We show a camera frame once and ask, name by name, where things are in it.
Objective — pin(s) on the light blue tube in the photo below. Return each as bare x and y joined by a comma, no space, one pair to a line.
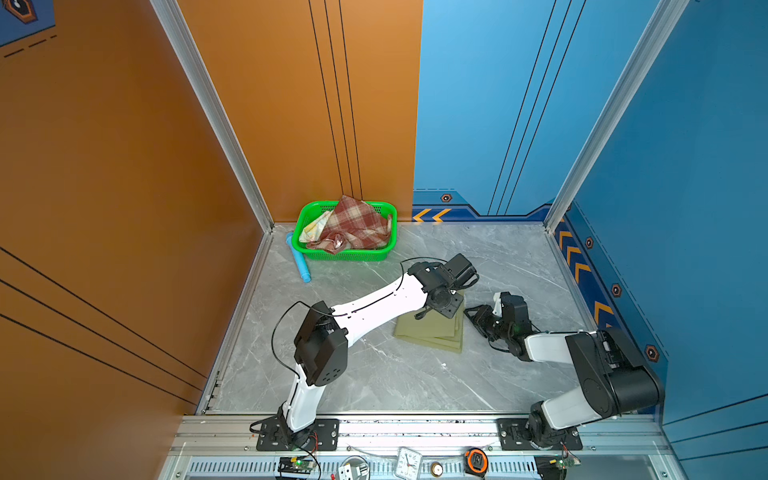
299,259

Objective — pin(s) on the green plastic basket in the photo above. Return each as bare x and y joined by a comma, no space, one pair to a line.
314,209

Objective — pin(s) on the olive green skirt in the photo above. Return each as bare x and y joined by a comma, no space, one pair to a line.
433,331

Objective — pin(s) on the orange black tape measure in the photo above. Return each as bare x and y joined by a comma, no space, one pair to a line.
475,463

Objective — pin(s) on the cream yellow cloth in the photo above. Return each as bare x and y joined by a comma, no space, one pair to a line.
312,232

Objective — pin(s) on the red plaid skirt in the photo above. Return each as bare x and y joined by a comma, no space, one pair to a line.
354,225

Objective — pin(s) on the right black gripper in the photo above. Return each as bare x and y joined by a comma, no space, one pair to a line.
479,320

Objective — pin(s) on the white square clock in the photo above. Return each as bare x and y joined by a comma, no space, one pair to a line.
408,465

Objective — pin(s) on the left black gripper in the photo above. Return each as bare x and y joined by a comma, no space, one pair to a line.
455,307

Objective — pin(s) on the green circuit board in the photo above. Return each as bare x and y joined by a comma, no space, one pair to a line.
300,468

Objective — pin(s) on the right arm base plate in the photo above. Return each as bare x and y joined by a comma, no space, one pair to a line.
519,434

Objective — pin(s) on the right small circuit board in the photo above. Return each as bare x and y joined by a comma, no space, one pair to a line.
566,462

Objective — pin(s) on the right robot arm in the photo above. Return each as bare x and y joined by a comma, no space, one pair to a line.
613,376

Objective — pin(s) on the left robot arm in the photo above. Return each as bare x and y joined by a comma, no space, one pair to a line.
327,332

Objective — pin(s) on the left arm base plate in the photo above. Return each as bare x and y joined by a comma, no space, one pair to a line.
272,435

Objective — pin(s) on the white power plug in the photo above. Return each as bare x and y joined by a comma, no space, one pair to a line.
354,468

